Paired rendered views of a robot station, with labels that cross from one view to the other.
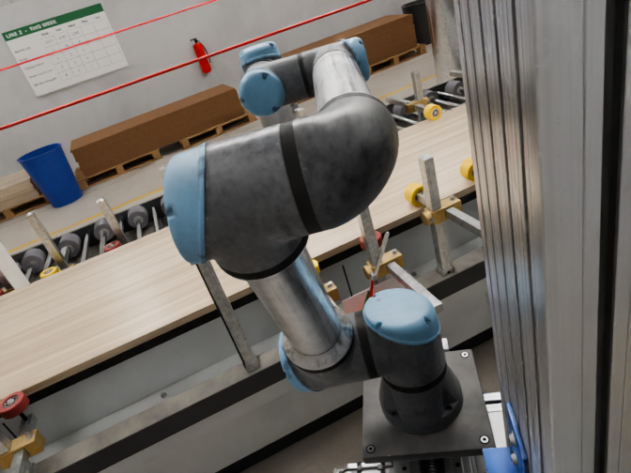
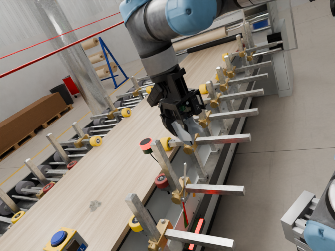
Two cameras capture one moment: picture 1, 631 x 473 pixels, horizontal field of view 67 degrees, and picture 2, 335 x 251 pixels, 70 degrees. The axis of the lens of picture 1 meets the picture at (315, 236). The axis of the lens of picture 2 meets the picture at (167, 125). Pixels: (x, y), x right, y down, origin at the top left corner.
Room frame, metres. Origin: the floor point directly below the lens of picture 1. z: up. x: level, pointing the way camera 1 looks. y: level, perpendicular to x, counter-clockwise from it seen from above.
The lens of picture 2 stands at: (0.57, 0.37, 1.64)
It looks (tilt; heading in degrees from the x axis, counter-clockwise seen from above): 25 degrees down; 320
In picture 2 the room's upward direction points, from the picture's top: 24 degrees counter-clockwise
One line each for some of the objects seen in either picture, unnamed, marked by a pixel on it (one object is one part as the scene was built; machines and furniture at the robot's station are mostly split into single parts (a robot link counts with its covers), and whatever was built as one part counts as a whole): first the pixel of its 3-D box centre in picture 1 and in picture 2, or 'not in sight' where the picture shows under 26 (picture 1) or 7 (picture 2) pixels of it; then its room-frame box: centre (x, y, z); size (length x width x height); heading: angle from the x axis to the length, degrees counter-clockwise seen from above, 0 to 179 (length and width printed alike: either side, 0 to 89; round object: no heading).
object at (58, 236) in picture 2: not in sight; (59, 238); (1.22, 0.33, 1.22); 0.04 x 0.04 x 0.02
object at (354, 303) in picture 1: (378, 297); (188, 212); (1.30, -0.14, 0.75); 0.26 x 0.01 x 0.10; 103
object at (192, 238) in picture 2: not in sight; (181, 236); (1.19, 0.02, 0.84); 0.44 x 0.03 x 0.04; 13
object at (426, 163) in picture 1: (436, 219); (192, 149); (1.38, -0.41, 0.93); 0.04 x 0.04 x 0.48; 13
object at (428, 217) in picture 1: (440, 211); (192, 143); (1.39, -0.43, 0.95); 0.14 x 0.06 x 0.05; 103
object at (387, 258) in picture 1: (382, 265); (181, 190); (1.34, -0.19, 0.85); 0.14 x 0.06 x 0.05; 103
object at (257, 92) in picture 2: not in sight; (225, 97); (1.44, -0.95, 0.95); 0.50 x 0.04 x 0.04; 13
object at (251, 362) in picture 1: (228, 315); not in sight; (1.22, 0.33, 0.93); 0.05 x 0.05 x 0.45; 13
